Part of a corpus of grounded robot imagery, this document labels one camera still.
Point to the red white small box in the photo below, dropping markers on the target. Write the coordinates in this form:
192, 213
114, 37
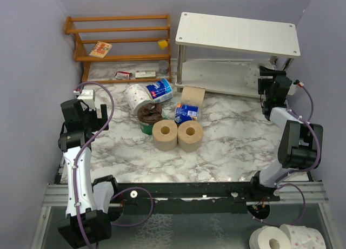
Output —
123, 75

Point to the white green flat box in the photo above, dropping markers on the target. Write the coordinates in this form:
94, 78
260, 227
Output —
145, 73

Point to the grey small cup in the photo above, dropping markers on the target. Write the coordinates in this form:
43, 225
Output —
163, 67

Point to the blue packaged roll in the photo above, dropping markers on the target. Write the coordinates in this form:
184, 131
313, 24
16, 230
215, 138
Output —
185, 113
160, 91

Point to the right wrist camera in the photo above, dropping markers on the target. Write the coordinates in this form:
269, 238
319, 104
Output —
294, 87

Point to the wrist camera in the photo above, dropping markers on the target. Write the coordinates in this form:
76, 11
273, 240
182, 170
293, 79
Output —
88, 97
294, 87

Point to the white dotted roll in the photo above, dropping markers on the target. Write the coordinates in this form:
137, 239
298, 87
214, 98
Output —
253, 72
303, 237
136, 97

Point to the green wrapped brown roll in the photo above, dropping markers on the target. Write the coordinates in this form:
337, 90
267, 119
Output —
148, 115

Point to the yellow sponge block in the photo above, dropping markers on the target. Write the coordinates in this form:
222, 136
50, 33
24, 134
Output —
163, 44

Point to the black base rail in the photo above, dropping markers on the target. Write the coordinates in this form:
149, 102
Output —
188, 197

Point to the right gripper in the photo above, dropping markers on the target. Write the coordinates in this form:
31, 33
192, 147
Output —
264, 72

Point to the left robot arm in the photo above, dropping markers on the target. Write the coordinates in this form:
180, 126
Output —
87, 220

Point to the white two-tier shelf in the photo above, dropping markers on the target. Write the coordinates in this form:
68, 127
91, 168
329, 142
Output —
214, 52

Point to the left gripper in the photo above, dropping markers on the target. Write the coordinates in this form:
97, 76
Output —
99, 123

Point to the brown roll back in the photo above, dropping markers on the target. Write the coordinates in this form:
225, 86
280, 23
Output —
193, 96

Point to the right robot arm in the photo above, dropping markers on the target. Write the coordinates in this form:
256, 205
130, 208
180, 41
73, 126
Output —
300, 146

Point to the white dotted roll bottom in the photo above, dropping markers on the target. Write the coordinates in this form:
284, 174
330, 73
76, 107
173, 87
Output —
303, 237

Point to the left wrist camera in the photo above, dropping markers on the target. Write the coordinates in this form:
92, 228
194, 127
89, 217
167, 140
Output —
88, 97

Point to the orange booklet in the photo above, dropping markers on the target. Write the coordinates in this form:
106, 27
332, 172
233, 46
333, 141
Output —
100, 49

